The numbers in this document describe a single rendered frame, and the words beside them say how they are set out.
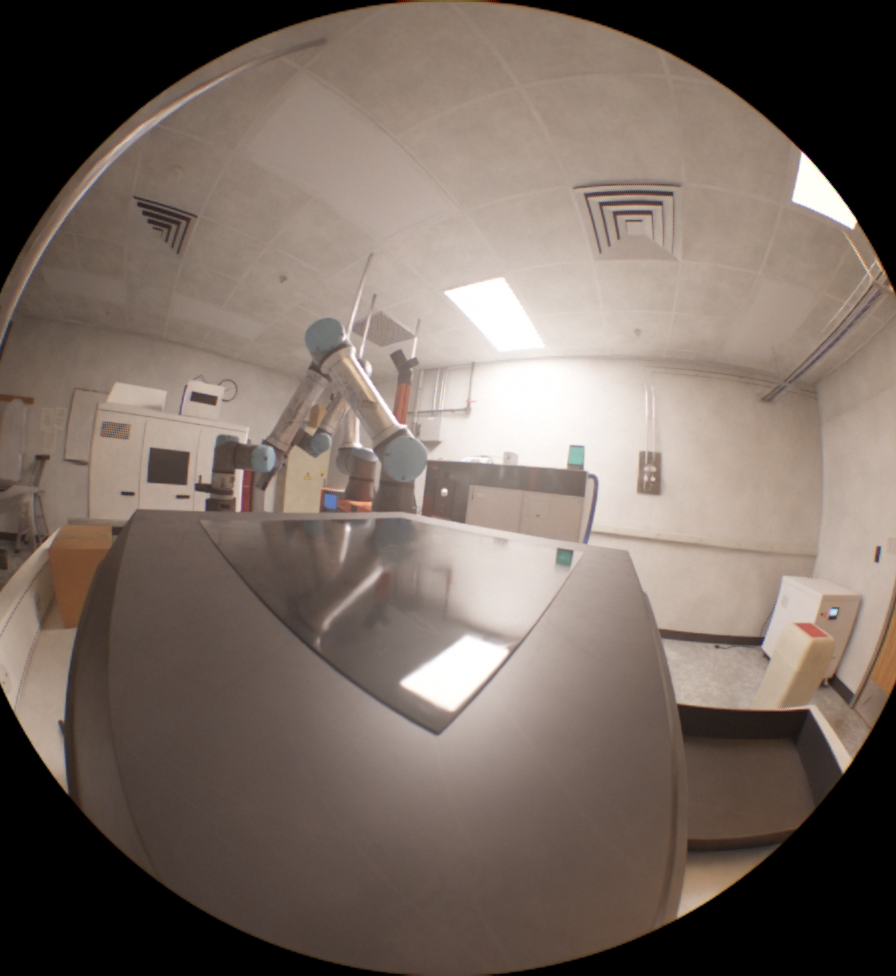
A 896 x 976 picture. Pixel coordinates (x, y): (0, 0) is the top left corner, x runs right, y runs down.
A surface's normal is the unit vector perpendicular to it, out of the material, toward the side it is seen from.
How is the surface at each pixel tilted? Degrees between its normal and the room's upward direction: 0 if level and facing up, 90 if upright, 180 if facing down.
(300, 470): 90
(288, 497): 90
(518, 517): 90
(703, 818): 0
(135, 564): 0
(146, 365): 90
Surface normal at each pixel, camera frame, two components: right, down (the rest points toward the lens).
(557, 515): -0.53, -0.06
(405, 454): 0.32, 0.14
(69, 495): 0.84, 0.10
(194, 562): 0.11, -0.99
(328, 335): 0.18, -0.07
